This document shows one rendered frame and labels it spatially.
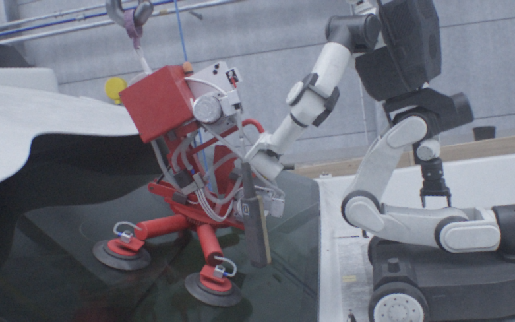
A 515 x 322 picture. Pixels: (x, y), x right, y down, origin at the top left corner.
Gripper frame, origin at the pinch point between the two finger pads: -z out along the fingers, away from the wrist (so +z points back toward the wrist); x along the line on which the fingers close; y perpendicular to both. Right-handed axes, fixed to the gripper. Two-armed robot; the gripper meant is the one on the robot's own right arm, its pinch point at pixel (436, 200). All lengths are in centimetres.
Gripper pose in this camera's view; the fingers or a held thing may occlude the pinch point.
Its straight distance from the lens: 210.2
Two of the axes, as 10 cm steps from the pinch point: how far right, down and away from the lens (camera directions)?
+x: -7.9, 0.3, 6.2
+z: -2.1, -9.5, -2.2
